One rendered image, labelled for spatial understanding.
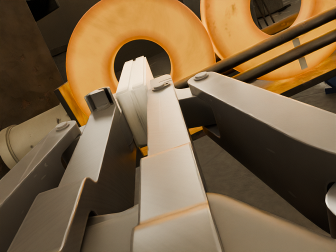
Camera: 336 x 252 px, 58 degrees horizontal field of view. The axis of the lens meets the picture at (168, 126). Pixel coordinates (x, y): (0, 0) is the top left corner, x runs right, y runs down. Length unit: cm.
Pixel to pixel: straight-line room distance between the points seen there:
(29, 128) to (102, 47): 12
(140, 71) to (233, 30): 18
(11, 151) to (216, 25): 25
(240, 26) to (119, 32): 12
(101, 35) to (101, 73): 4
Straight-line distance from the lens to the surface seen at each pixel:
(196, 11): 276
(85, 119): 34
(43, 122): 35
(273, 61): 32
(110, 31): 31
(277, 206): 121
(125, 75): 17
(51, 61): 54
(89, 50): 32
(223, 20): 32
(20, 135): 36
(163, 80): 16
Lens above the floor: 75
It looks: 19 degrees down
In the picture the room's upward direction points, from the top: 20 degrees counter-clockwise
